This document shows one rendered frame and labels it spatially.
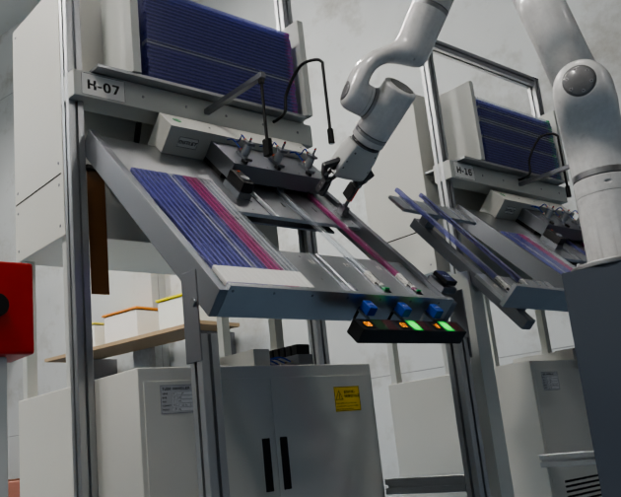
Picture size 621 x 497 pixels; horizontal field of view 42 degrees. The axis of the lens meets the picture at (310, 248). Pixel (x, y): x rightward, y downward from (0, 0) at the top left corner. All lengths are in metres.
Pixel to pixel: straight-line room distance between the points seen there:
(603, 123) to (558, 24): 0.26
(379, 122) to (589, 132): 0.48
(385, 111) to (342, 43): 4.83
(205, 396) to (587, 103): 0.93
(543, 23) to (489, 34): 4.16
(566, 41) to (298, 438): 1.09
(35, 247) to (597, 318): 1.43
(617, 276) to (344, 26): 5.32
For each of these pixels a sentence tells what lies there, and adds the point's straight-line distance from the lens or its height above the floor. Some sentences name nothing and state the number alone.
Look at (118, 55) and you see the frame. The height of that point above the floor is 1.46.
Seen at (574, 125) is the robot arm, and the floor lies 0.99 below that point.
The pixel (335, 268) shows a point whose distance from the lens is 1.85.
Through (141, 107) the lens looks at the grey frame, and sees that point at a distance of 2.15.
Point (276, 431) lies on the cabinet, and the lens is 1.93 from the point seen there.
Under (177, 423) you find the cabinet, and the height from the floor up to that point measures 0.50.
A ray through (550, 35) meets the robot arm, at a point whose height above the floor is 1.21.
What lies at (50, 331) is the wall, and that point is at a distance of 8.93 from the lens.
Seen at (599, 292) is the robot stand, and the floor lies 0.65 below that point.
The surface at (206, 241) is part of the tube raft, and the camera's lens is 1.67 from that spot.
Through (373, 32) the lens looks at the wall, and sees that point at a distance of 6.55.
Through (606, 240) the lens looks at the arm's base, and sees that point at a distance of 1.67.
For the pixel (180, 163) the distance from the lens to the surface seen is 2.09.
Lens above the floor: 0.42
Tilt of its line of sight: 14 degrees up
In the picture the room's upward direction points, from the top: 6 degrees counter-clockwise
